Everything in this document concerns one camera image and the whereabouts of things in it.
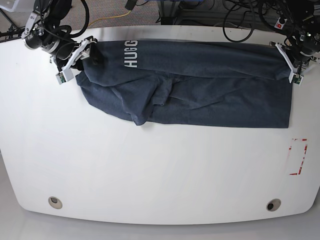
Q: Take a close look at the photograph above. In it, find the left table cable grommet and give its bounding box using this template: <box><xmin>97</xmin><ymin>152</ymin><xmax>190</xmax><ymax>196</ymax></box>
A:
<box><xmin>48</xmin><ymin>196</ymin><xmax>63</xmax><ymax>210</ymax></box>

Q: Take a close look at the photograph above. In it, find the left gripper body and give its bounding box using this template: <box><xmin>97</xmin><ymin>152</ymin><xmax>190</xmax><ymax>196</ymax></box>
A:
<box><xmin>269</xmin><ymin>41</ymin><xmax>319</xmax><ymax>74</ymax></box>

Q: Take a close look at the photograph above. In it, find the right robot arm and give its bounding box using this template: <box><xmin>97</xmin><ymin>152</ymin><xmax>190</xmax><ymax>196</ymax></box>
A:
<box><xmin>21</xmin><ymin>0</ymin><xmax>104</xmax><ymax>75</ymax></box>

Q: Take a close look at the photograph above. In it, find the yellow cable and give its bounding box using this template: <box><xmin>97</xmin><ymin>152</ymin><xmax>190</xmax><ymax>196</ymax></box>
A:
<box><xmin>88</xmin><ymin>8</ymin><xmax>132</xmax><ymax>28</ymax></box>

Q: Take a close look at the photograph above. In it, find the white power strip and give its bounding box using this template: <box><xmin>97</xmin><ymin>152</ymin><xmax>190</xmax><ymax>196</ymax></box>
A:
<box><xmin>274</xmin><ymin>16</ymin><xmax>288</xmax><ymax>30</ymax></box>

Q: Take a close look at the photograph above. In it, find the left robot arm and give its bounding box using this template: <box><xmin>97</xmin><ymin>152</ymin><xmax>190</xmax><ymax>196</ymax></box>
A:
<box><xmin>222</xmin><ymin>0</ymin><xmax>320</xmax><ymax>78</ymax></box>

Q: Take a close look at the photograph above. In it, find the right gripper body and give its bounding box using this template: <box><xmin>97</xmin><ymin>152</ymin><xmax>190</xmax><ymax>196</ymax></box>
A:
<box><xmin>52</xmin><ymin>36</ymin><xmax>98</xmax><ymax>72</ymax></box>

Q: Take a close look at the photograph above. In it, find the red tape rectangle marking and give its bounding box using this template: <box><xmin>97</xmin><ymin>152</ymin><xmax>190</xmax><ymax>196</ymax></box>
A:
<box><xmin>286</xmin><ymin>138</ymin><xmax>308</xmax><ymax>176</ymax></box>

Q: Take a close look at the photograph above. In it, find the blue T-shirt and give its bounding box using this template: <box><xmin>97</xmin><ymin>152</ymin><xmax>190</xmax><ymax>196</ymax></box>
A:
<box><xmin>76</xmin><ymin>40</ymin><xmax>293</xmax><ymax>129</ymax></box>

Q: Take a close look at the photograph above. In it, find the right table cable grommet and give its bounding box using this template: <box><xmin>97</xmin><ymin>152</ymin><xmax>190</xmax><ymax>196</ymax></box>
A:
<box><xmin>266</xmin><ymin>198</ymin><xmax>282</xmax><ymax>212</ymax></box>

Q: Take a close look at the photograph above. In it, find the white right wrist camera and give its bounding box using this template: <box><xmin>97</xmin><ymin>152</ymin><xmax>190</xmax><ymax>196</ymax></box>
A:
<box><xmin>55</xmin><ymin>69</ymin><xmax>74</xmax><ymax>85</ymax></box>

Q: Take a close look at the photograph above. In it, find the table cable grommet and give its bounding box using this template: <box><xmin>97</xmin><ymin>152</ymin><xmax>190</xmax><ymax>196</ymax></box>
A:
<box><xmin>48</xmin><ymin>196</ymin><xmax>63</xmax><ymax>210</ymax></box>
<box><xmin>266</xmin><ymin>198</ymin><xmax>282</xmax><ymax>212</ymax></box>

